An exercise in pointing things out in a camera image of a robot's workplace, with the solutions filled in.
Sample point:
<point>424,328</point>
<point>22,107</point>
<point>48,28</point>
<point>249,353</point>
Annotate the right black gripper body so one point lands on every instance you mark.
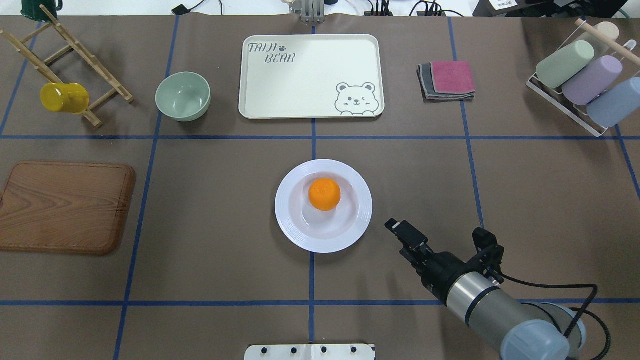
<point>442,270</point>

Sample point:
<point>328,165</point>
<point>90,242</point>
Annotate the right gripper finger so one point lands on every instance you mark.
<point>407,234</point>

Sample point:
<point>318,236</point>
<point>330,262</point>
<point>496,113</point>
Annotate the white round plate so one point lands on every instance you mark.
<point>317,230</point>

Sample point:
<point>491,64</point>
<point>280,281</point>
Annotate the orange fruit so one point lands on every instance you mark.
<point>324,194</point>

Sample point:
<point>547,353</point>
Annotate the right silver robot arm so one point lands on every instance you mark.
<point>471,291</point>

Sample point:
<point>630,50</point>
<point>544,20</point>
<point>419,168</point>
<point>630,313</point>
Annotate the cream bear tray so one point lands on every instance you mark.
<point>304,76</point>

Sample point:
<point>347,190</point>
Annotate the grey cloth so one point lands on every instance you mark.
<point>425,77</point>

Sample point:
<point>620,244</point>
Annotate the pink cloth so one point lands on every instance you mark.
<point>452,77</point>

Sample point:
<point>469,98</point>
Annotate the green cup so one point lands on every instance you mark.
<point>563,64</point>

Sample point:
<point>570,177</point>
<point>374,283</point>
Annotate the purple cup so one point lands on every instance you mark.
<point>592,80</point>

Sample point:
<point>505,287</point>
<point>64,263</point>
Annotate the blue cup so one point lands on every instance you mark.
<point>617,104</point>

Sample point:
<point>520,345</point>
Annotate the mint green bowl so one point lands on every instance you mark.
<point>184,96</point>

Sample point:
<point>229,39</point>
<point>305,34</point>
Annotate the wooden rack rod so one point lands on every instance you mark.
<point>625,50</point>

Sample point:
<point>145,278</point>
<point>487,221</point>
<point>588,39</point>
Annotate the beige cup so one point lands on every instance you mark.
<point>609,29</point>

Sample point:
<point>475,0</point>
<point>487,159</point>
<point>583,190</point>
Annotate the wooden cutting board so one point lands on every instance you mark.
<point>77,208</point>

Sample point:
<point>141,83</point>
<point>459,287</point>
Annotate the yellow mug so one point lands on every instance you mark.
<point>65,98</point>

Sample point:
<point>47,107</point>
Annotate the wooden mug rack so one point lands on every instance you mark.
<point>72,64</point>

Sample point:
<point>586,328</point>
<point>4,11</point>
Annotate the dark green mug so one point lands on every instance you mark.
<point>43,11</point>

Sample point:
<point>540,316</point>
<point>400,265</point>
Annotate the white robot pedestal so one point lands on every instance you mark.
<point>331,351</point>

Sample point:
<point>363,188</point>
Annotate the white wire cup rack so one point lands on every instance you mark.
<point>578,113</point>

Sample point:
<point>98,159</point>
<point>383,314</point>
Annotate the aluminium frame post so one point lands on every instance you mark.
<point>310,11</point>

